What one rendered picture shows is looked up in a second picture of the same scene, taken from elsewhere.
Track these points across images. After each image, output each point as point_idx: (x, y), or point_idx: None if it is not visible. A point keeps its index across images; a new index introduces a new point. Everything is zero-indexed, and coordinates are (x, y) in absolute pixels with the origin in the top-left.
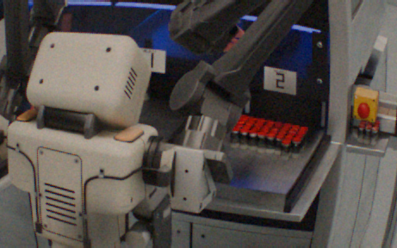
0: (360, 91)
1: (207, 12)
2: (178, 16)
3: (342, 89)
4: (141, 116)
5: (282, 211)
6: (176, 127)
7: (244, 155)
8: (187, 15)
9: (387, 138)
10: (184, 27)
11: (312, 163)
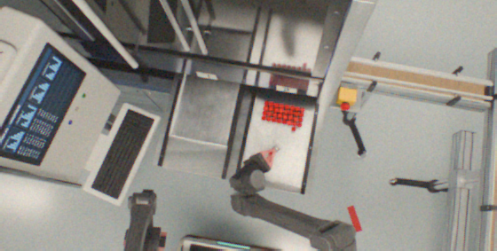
0: (343, 95)
1: (256, 214)
2: (236, 203)
3: (329, 96)
4: (209, 94)
5: (299, 192)
6: (230, 103)
7: (270, 130)
8: (241, 202)
9: (360, 92)
10: (242, 212)
11: (311, 141)
